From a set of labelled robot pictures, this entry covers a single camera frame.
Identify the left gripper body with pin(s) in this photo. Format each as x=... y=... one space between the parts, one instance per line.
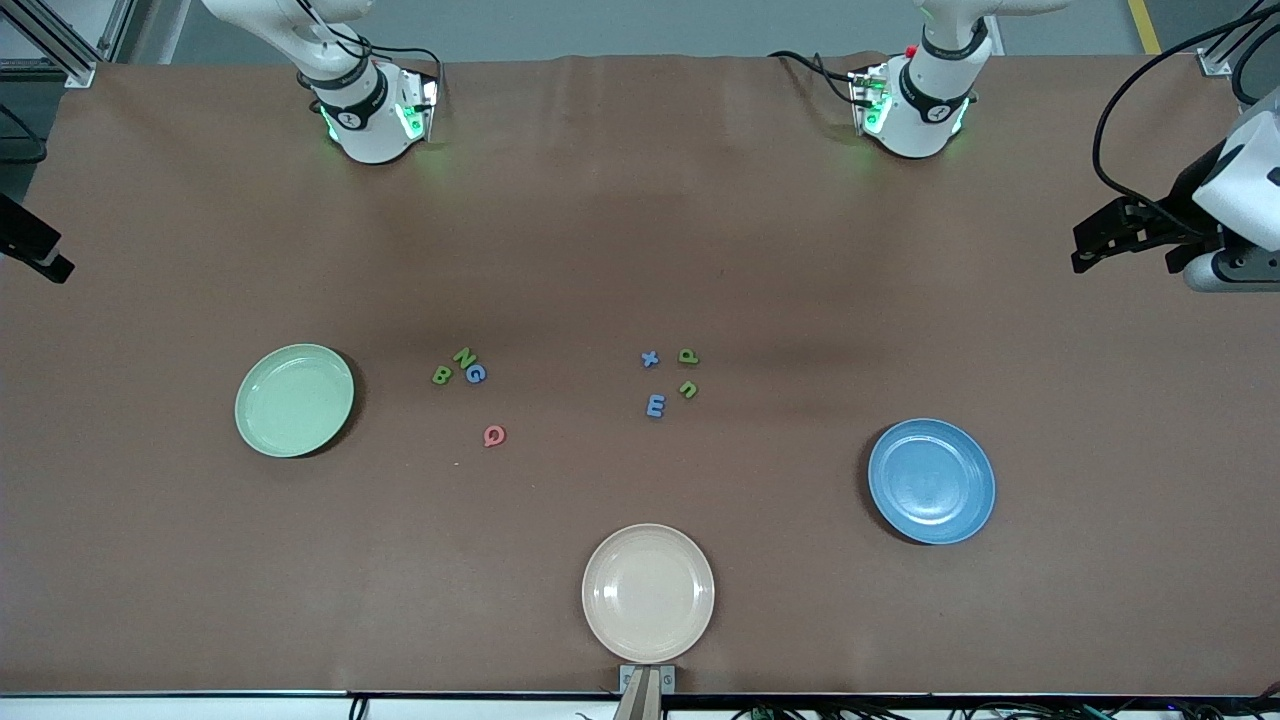
x=1183 y=196

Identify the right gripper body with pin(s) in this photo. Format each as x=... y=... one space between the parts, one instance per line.
x=20 y=236

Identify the green foam letter B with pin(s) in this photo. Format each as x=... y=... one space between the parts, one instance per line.
x=441 y=376

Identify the blue foam letter G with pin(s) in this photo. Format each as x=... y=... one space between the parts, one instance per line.
x=471 y=374

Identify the red foam letter Q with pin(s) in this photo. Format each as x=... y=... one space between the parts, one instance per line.
x=488 y=436

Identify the blue foam letter m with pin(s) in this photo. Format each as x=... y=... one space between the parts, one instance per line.
x=655 y=406

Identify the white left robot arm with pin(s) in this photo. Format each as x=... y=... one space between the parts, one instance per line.
x=915 y=120

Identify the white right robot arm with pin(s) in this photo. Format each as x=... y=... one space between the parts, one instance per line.
x=370 y=130

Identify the light green plate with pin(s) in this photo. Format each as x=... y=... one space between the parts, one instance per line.
x=295 y=400

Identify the blue plate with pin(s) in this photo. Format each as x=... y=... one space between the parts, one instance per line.
x=930 y=500

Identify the beige plate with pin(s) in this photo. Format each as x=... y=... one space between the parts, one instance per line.
x=648 y=593

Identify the aluminium frame profile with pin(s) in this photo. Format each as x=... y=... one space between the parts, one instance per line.
x=1215 y=62
x=80 y=72

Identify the black table edge rail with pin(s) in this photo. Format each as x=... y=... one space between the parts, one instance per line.
x=900 y=700

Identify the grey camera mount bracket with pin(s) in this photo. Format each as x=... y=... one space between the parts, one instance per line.
x=646 y=700

